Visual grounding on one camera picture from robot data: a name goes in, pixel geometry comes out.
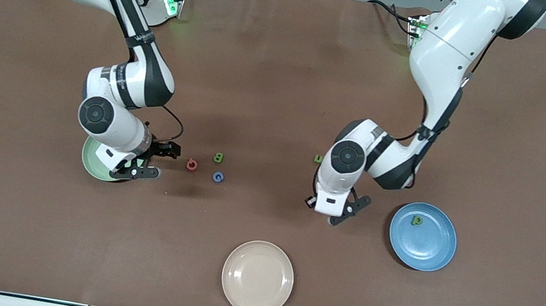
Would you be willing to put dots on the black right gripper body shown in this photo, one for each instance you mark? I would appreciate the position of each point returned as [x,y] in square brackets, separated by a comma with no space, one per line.
[159,149]

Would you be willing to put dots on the red letter O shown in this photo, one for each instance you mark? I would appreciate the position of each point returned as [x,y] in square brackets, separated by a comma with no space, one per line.
[187,164]

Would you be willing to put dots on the green letter n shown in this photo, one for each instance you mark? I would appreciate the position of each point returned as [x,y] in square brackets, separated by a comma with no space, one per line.
[316,158]

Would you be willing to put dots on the green letter B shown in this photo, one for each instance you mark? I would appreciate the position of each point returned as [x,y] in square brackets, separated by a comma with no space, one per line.
[218,157]

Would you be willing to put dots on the blue letter G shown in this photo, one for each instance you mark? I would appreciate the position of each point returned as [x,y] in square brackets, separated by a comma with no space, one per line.
[214,177]

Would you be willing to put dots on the green letter p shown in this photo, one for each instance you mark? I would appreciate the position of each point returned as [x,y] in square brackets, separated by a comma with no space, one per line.
[413,220]

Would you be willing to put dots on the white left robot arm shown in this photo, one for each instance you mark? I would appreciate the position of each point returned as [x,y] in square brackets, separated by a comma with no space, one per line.
[448,49]

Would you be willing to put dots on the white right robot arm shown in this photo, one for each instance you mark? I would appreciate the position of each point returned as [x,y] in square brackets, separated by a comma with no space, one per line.
[118,128]

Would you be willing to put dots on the green plate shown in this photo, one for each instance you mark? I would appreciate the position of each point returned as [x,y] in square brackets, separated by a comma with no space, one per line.
[93,163]

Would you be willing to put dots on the beige plate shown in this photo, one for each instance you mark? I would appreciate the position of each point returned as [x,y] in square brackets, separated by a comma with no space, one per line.
[257,279]

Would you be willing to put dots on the brown table mat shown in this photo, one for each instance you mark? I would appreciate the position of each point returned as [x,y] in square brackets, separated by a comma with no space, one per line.
[282,94]

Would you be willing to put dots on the blue plate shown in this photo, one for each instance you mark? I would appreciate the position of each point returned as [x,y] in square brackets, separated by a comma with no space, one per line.
[422,250]

